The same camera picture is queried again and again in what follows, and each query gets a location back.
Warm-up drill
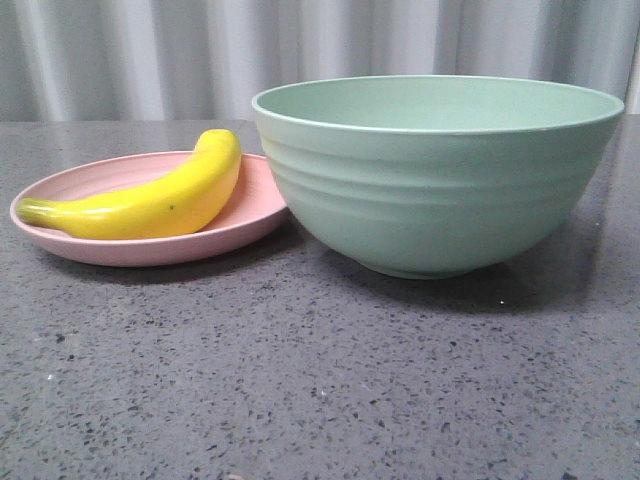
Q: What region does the yellow plastic banana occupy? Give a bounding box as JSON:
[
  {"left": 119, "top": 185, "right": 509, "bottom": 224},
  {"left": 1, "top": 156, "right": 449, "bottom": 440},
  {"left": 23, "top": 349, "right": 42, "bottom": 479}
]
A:
[{"left": 16, "top": 129, "right": 241, "bottom": 240}]

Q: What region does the pink plate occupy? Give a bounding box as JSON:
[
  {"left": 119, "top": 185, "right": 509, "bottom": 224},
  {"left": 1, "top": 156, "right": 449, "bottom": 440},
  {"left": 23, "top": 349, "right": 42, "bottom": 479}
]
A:
[{"left": 10, "top": 151, "right": 288, "bottom": 267}]

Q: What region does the green bowl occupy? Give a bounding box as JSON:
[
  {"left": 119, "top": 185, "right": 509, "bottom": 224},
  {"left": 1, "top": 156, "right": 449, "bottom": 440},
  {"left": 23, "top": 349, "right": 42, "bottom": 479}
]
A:
[{"left": 252, "top": 75, "right": 624, "bottom": 279}]

